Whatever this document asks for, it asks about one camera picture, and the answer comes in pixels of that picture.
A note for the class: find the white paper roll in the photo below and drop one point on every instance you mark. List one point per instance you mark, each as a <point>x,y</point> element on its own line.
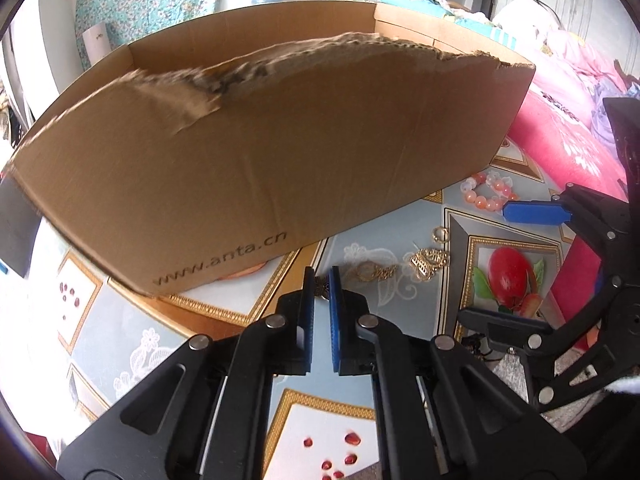
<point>96,42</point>

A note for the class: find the pink floral blanket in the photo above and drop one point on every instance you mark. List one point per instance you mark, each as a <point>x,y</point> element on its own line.
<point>550,135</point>

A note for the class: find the brown cardboard box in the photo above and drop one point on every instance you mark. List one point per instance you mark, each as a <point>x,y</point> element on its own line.
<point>250,185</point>

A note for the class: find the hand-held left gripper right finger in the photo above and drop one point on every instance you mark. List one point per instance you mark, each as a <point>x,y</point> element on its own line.
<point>334,310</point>

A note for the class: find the small dark metal ornament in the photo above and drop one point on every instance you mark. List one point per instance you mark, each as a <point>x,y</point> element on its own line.
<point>480,347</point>

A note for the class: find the gold pendant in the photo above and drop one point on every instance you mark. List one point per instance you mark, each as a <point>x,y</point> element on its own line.
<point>425,262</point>

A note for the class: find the fruit print tablecloth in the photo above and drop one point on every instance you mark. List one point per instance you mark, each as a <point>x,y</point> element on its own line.
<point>452,290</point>

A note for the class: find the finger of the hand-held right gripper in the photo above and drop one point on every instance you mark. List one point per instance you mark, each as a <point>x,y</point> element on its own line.
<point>500,327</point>
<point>535,212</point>

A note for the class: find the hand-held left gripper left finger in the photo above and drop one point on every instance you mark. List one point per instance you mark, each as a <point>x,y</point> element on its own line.
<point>307,310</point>

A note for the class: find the teal floral cloth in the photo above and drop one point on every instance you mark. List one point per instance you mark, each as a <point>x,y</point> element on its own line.
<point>150,0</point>

